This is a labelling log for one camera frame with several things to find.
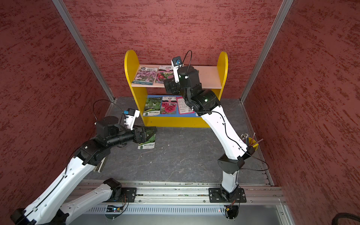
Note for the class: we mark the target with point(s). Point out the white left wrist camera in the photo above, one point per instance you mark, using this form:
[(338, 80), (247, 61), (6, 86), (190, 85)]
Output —
[(130, 117)]

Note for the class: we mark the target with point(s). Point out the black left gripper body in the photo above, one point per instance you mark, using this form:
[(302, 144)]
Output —
[(138, 139)]

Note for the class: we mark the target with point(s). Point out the pink back-side seed bag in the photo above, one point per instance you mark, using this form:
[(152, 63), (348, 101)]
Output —
[(182, 107)]

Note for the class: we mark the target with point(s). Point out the aluminium corner post right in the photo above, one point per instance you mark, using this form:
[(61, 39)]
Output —
[(275, 28)]

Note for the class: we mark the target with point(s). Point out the yellow pen cup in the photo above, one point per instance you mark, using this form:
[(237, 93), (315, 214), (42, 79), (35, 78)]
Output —
[(251, 142)]

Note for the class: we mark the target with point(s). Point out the pink flower seed bag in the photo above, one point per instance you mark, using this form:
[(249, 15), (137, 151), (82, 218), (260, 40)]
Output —
[(164, 73), (168, 105)]

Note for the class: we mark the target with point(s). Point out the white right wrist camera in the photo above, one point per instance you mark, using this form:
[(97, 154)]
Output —
[(176, 64)]

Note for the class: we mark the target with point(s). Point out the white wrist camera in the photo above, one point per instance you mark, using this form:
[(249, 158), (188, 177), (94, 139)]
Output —
[(130, 117), (176, 64)]

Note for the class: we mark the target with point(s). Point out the green gourd seed bag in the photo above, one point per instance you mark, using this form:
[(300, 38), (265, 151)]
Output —
[(150, 144)]

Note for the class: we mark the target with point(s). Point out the aluminium corner post left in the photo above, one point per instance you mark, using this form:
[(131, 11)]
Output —
[(65, 15)]

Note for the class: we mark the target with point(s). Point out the pink flower seed bag lower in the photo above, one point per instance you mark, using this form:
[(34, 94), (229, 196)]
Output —
[(168, 105)]

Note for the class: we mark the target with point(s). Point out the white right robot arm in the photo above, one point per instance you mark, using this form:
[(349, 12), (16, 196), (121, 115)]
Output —
[(206, 105)]

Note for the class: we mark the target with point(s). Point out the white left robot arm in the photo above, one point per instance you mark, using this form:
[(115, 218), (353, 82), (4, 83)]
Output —
[(50, 207)]

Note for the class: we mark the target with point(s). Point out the yellow shelf unit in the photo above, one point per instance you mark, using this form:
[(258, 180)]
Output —
[(212, 78)]

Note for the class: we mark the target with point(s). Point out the pink flower seed bag top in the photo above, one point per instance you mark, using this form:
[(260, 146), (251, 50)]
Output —
[(164, 73)]

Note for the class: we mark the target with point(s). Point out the aluminium corner post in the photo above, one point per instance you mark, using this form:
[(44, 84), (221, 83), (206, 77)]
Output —
[(275, 28), (65, 15)]

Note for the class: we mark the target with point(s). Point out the purple flower seed bag top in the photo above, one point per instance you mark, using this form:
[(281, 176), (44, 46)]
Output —
[(145, 76)]

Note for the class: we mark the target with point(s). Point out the green seed bag lower left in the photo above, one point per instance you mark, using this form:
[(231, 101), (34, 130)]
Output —
[(152, 106)]

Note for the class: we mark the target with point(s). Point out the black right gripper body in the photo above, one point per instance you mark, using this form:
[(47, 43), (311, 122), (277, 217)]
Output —
[(176, 86)]

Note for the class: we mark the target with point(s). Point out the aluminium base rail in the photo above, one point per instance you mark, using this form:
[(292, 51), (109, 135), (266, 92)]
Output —
[(176, 198)]

